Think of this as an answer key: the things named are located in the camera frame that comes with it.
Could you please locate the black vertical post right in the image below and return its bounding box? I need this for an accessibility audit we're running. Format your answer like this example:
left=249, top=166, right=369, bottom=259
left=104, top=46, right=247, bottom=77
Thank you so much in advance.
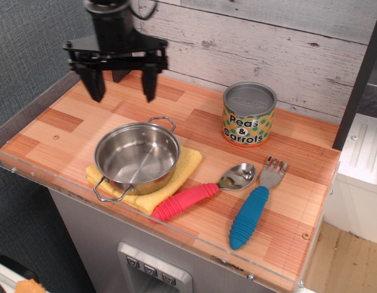
left=332, top=20, right=377, bottom=151

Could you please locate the black vertical post left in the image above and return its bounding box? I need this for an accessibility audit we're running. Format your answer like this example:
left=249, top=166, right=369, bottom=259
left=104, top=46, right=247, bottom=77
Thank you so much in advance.
left=111, top=70, right=131, bottom=83

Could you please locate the silver dispenser button panel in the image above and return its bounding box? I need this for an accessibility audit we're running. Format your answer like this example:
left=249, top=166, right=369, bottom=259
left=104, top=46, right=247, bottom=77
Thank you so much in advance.
left=117, top=242, right=193, bottom=292

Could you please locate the grey toy fridge cabinet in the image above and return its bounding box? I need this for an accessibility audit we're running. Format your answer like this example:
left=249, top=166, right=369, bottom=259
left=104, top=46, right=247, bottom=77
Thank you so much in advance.
left=50, top=190, right=270, bottom=292

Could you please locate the red handled spoon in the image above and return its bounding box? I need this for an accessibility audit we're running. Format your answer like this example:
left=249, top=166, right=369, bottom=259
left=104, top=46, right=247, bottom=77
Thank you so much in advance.
left=152, top=163, right=256, bottom=222

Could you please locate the yellow folded rag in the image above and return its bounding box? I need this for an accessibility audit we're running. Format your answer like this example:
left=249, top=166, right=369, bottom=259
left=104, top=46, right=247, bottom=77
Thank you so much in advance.
left=85, top=146, right=202, bottom=215

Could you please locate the silver metal pot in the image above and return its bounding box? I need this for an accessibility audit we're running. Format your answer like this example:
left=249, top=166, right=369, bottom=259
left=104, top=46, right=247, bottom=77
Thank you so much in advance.
left=93, top=117, right=181, bottom=202

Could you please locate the peas and carrots can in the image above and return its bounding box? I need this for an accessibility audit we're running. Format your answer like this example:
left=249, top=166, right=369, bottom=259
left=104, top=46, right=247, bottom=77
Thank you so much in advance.
left=222, top=82, right=277, bottom=147

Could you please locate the clear acrylic guard rail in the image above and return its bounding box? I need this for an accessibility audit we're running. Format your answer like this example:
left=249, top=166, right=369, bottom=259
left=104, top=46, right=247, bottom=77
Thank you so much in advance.
left=0, top=44, right=342, bottom=293

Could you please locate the black vertical post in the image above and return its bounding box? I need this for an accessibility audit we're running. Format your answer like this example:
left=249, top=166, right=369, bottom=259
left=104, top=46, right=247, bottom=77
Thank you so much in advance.
left=111, top=70, right=131, bottom=83
left=332, top=20, right=377, bottom=151

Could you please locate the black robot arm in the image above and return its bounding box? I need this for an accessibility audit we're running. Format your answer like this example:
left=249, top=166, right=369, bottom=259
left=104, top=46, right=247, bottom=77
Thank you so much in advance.
left=64, top=1, right=168, bottom=102

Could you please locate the orange object bottom left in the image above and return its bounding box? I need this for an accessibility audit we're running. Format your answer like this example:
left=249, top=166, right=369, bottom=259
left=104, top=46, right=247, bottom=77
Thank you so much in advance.
left=14, top=279, right=47, bottom=293

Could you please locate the blue handled fork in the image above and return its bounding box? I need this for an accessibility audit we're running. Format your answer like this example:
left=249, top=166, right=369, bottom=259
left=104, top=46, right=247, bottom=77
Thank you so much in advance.
left=229, top=157, right=288, bottom=250

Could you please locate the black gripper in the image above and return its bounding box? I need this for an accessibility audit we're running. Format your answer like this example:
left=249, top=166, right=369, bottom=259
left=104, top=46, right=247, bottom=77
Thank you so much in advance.
left=63, top=9, right=168, bottom=103

